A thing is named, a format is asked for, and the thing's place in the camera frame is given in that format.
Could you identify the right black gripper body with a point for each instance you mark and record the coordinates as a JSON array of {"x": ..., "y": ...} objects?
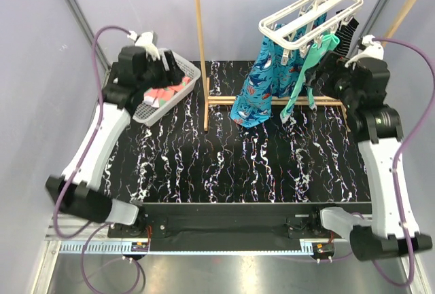
[{"x": 338, "y": 83}]

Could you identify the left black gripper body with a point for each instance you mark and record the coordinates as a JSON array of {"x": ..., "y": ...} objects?
[{"x": 156, "y": 76}]

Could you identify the pink sock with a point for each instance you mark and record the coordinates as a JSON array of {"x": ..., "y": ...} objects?
[
  {"x": 176, "y": 88},
  {"x": 156, "y": 98}
]

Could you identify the mint green sock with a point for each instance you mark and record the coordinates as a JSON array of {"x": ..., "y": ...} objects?
[
  {"x": 299, "y": 80},
  {"x": 328, "y": 43}
]

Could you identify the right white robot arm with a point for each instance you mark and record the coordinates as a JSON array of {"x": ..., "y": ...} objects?
[{"x": 376, "y": 128}]

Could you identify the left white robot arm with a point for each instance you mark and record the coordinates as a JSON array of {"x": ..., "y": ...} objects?
[{"x": 76, "y": 192}]

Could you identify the white clip hanger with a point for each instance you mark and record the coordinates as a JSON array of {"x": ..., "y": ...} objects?
[{"x": 304, "y": 22}]

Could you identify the white plastic basket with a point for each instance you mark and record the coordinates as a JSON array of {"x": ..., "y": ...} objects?
[{"x": 149, "y": 115}]

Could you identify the wooden clothes rack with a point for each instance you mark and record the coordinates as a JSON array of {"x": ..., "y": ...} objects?
[{"x": 200, "y": 36}]

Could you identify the blue shark pattern shorts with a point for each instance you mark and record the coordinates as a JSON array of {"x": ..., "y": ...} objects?
[{"x": 267, "y": 79}]

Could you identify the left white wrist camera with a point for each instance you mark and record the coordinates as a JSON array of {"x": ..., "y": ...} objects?
[{"x": 146, "y": 40}]

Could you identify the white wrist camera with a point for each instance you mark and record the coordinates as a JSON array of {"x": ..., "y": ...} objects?
[
  {"x": 146, "y": 40},
  {"x": 369, "y": 48}
]

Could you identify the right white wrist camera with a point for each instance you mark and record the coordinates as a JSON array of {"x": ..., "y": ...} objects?
[{"x": 369, "y": 48}]

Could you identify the aluminium frame post left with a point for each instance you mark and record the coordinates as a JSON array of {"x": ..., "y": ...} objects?
[{"x": 80, "y": 18}]

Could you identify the aluminium frame post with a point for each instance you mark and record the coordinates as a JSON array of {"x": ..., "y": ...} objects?
[
  {"x": 80, "y": 18},
  {"x": 375, "y": 18}
]

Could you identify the aluminium frame post right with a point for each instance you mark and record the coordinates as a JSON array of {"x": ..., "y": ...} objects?
[{"x": 375, "y": 18}]

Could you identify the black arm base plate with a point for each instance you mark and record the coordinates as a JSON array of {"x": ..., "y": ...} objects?
[{"x": 224, "y": 227}]

